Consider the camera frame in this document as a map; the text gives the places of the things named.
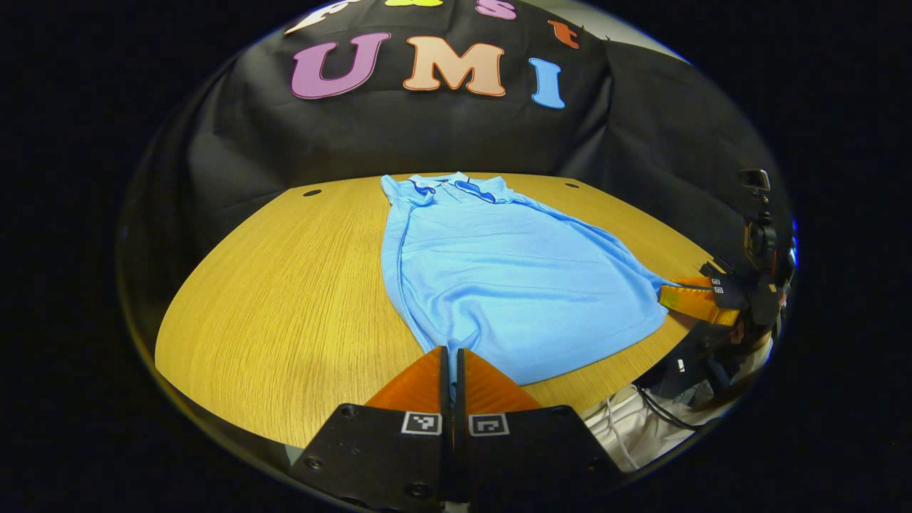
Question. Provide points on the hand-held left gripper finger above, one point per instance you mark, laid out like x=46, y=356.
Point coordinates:
x=446, y=456
x=462, y=399

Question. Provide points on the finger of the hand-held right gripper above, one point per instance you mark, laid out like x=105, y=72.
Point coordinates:
x=695, y=301
x=695, y=281

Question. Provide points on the light blue T-shirt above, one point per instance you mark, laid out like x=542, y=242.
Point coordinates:
x=513, y=285

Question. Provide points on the person's white clothing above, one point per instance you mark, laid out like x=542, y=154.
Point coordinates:
x=662, y=442

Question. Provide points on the black backdrop cloth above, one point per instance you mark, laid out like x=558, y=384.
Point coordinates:
x=427, y=135

